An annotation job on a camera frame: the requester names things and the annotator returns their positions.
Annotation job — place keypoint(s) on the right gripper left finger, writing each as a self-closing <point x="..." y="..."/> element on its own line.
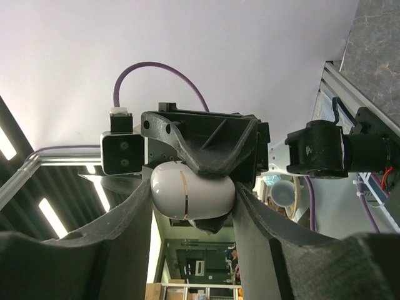
<point x="105" y="259"/>

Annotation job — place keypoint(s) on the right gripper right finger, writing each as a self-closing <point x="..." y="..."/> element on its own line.
<point x="279" y="259"/>

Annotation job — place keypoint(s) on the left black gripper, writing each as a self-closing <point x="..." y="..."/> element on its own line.
<point x="262" y="147"/>

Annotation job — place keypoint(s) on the white earbud charging case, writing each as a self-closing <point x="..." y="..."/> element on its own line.
<point x="179" y="193"/>

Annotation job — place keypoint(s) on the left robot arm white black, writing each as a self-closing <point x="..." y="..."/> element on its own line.
<point x="215" y="151"/>

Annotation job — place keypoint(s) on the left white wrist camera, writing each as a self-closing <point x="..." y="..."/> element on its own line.
<point x="122" y="149"/>

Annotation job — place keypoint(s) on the aluminium frame rail left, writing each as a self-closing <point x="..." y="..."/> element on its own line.
<point x="333" y="83"/>

